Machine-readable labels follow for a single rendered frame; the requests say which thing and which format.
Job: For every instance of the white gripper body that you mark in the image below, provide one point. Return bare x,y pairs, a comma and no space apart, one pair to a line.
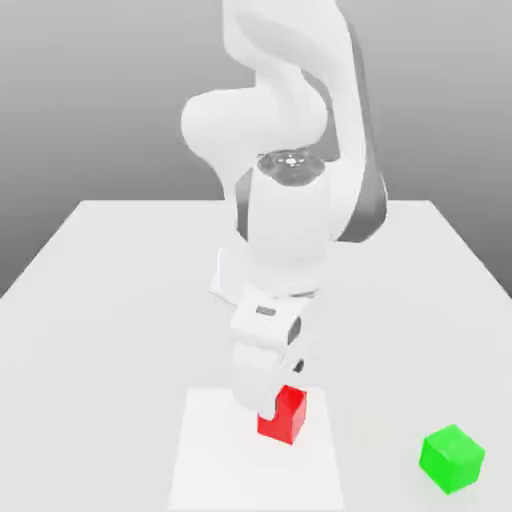
256,376

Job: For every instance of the small red cube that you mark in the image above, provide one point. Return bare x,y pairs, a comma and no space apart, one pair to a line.
294,418

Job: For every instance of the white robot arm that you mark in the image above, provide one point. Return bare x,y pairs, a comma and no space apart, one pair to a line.
288,224

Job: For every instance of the small green cube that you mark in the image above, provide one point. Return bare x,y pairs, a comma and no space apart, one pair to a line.
452,460

